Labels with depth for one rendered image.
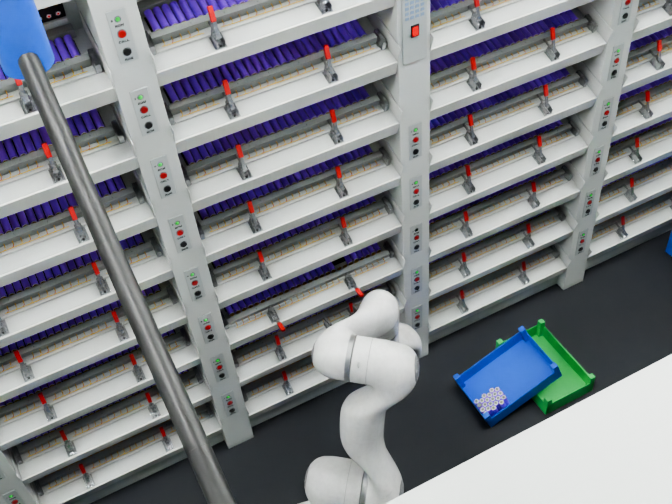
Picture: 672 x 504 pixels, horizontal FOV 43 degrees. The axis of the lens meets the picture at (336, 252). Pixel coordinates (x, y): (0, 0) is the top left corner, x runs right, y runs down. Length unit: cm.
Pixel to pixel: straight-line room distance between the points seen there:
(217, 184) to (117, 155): 29
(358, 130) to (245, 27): 47
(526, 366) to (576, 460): 212
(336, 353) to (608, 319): 173
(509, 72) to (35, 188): 132
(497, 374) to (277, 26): 156
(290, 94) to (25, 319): 88
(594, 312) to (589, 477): 243
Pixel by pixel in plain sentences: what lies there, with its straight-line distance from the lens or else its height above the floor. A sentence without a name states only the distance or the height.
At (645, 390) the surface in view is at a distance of 100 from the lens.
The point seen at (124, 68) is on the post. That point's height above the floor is 152.
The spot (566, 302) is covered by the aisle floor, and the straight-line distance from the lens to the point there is 336.
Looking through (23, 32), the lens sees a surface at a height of 203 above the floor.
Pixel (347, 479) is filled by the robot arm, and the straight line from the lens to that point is 204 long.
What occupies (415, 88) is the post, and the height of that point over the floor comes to 119.
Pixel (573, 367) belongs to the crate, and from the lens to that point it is 315.
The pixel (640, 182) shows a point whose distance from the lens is 336.
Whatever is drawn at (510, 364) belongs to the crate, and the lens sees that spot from 306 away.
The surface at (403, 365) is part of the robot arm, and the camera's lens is 177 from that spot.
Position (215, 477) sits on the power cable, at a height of 180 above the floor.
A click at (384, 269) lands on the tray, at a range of 271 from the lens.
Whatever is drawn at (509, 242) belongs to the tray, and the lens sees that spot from 306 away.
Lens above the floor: 252
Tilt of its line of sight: 46 degrees down
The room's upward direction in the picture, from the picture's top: 6 degrees counter-clockwise
